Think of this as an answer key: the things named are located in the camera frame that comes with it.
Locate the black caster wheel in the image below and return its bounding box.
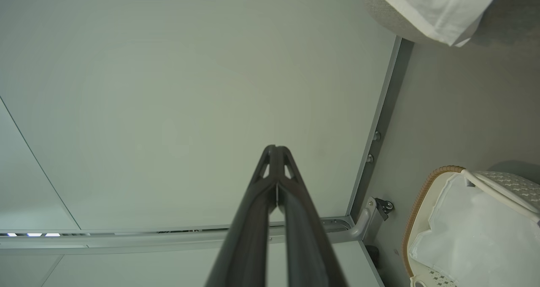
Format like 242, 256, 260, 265
375, 197, 395, 221

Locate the grey fabric sofa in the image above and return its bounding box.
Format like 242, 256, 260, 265
361, 0, 540, 47

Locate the white garment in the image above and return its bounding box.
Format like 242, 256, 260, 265
365, 0, 508, 48

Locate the grey partition rail with bolts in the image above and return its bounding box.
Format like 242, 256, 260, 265
345, 37, 415, 220

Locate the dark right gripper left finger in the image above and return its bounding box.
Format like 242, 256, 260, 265
204, 144, 280, 287

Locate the grey curved partition foot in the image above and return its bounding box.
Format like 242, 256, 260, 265
320, 196, 378, 243

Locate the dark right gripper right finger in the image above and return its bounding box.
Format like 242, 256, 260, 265
276, 145, 349, 287

